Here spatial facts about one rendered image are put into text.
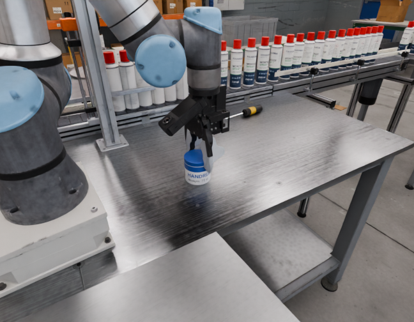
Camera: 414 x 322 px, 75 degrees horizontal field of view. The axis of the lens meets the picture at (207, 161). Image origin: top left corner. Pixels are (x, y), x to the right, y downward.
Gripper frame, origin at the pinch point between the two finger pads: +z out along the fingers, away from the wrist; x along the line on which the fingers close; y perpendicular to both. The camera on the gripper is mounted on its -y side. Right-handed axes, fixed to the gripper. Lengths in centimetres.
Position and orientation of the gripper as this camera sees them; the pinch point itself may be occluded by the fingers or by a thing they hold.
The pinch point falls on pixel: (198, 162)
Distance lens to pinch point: 70.7
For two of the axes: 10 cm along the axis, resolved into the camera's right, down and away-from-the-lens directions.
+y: 8.3, -3.1, 4.7
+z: 0.0, 8.4, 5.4
